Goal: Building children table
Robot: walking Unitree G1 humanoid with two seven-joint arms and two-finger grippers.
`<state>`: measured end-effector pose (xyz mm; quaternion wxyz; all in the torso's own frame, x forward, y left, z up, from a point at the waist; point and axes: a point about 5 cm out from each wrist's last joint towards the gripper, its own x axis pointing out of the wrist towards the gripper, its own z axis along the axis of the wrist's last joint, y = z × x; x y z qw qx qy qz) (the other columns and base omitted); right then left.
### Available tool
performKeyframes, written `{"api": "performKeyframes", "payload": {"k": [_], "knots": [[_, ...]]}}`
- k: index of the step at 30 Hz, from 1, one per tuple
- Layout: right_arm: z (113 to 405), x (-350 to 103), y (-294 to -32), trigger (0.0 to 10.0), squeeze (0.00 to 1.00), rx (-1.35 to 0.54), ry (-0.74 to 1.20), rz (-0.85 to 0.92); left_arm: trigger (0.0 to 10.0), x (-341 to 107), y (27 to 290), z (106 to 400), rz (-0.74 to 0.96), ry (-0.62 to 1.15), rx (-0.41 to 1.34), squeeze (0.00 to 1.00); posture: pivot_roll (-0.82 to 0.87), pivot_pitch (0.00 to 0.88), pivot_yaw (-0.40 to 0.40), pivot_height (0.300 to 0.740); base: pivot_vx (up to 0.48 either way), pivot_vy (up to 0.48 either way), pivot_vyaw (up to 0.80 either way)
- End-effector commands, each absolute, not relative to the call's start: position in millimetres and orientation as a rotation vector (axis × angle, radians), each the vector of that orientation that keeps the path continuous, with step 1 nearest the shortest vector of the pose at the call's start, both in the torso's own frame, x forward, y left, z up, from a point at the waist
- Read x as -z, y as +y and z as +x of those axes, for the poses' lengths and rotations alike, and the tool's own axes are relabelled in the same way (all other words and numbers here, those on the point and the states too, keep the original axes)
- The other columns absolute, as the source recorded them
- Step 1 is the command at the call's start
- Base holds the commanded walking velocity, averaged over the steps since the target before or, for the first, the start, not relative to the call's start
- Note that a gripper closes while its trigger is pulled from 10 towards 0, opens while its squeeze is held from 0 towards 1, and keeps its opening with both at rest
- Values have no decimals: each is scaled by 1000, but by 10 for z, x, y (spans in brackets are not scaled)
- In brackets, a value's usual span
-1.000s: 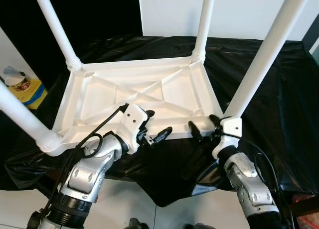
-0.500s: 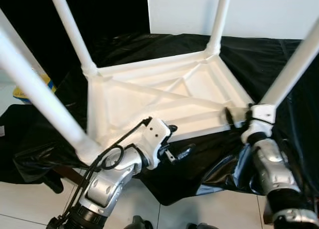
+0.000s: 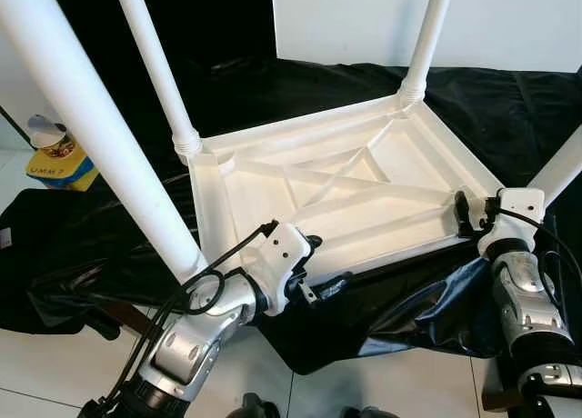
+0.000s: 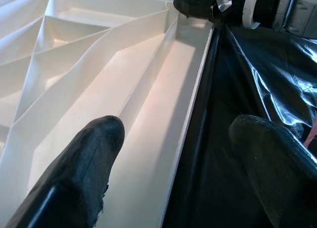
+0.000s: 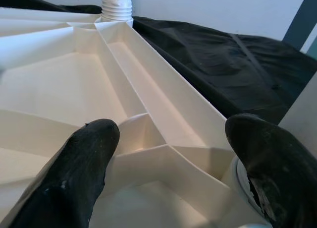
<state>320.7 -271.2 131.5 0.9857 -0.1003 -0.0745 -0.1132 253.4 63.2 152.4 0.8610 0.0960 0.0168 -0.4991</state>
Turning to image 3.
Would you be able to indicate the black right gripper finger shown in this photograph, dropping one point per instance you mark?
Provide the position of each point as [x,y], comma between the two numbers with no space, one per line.
[462,213]

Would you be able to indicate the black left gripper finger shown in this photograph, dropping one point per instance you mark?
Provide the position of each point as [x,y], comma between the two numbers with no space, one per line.
[334,283]
[313,242]

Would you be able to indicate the white plastic table leg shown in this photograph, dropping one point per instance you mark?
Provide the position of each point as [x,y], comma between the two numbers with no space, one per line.
[82,100]
[155,64]
[559,168]
[427,36]

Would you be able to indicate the black plastic table cover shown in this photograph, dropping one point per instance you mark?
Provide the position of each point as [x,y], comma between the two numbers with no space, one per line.
[509,109]

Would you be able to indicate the dark grey robot left leg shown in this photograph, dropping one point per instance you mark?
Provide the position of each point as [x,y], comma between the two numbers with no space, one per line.
[253,406]

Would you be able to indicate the dark grey robot leg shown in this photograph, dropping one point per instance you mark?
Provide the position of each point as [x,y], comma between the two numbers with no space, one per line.
[368,412]
[253,406]

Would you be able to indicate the dark grey robot right leg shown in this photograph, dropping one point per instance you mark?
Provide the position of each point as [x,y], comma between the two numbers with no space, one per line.
[368,412]

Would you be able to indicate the yellow and blue box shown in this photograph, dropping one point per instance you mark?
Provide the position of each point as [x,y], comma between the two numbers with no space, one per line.
[68,173]

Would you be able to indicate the black open tool bag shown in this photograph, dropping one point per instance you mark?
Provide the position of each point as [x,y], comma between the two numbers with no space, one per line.
[27,263]

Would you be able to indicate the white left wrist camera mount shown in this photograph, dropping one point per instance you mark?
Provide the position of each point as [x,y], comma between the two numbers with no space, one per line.
[282,250]

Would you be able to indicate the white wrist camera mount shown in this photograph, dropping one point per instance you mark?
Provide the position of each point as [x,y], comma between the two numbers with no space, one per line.
[518,204]
[282,250]

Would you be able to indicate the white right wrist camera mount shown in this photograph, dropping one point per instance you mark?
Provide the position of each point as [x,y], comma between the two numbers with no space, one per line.
[518,204]

